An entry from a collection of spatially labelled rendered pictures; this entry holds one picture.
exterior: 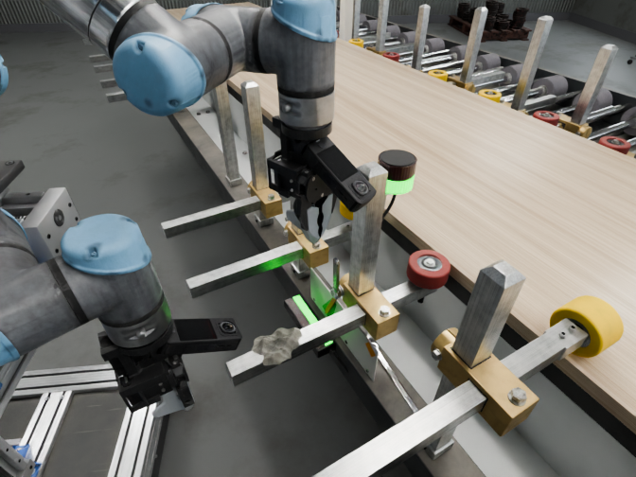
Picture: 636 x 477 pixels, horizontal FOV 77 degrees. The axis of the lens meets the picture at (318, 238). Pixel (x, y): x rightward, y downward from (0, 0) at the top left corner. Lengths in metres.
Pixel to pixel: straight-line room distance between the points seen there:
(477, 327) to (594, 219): 0.60
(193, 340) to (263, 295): 1.40
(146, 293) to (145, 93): 0.21
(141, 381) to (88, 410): 0.97
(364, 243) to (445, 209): 0.33
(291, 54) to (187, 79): 0.14
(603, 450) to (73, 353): 1.81
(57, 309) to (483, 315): 0.45
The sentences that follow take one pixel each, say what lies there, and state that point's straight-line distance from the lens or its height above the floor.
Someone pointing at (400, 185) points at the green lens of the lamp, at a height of 1.10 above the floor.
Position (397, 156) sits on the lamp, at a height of 1.13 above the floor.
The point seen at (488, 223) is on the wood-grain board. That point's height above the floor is 0.90.
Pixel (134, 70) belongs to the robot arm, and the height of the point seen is 1.31.
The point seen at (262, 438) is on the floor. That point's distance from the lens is 1.58.
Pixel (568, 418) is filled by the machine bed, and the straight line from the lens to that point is 0.86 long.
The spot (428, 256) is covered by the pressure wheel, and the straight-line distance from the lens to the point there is 0.82.
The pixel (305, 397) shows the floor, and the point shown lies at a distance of 1.63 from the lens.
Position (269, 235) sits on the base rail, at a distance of 1.17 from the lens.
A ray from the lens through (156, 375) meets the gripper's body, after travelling 0.58.
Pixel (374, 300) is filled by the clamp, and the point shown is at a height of 0.87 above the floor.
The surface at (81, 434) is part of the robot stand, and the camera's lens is 1.52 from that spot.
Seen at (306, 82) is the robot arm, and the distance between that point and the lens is 0.52.
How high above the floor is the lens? 1.43
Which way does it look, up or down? 39 degrees down
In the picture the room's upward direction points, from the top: straight up
